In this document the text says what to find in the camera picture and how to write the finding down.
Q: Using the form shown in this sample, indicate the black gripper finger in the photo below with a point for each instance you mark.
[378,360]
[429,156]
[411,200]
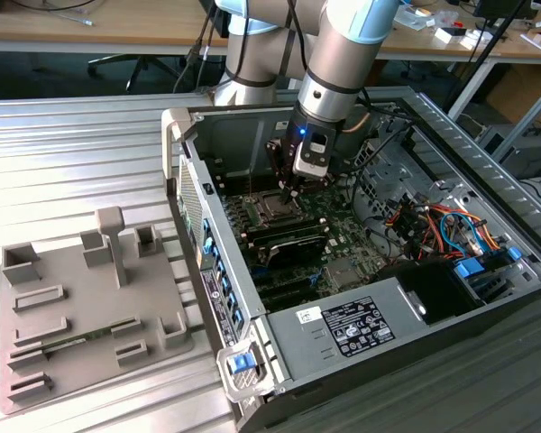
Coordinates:
[318,182]
[277,158]

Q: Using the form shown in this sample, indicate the thin metal locking lever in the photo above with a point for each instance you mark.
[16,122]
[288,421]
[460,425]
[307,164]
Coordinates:
[251,182]

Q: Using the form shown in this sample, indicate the silver CPU green edge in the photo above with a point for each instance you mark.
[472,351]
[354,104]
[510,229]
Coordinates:
[274,207]

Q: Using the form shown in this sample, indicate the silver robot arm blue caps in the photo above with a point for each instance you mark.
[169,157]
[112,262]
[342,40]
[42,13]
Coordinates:
[333,67]

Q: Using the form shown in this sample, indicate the black expansion slot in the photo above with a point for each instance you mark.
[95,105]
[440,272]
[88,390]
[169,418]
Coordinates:
[288,295]

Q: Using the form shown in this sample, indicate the grey open PC case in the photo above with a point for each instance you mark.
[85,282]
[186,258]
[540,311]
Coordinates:
[234,135]

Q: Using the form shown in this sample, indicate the green motherboard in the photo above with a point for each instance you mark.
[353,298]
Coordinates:
[342,234]

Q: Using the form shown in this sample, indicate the black graphics card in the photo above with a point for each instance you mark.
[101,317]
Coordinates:
[293,250]

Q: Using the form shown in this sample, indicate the metal drive cage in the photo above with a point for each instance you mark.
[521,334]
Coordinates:
[399,173]

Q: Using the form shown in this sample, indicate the black office chair base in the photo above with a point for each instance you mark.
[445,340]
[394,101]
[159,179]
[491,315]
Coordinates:
[137,67]

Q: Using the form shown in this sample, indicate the grey power supply with labels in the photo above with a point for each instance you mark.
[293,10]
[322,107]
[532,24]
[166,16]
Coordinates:
[297,352]

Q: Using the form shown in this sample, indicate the blue disk carrier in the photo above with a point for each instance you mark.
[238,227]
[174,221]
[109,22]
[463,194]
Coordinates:
[471,270]

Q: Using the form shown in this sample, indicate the small white box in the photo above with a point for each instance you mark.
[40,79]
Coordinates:
[451,35]

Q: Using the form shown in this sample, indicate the blue case latch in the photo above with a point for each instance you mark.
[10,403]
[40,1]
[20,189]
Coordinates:
[240,363]

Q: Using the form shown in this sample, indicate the wooden desk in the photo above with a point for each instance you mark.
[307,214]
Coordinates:
[117,27]

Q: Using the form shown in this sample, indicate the small blue drive clip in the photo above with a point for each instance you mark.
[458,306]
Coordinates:
[514,252]

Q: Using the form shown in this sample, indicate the black slanted pole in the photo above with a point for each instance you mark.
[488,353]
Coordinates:
[487,47]

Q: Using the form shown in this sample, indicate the grey box on floor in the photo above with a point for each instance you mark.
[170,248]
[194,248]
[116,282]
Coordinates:
[532,155]

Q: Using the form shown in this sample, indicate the large brown cardboard box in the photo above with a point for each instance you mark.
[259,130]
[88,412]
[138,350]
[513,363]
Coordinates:
[518,90]

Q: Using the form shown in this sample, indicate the black monitor base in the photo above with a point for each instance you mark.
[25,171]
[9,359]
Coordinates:
[500,6]

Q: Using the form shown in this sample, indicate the grey parts rack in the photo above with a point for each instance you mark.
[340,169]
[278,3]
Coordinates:
[85,306]

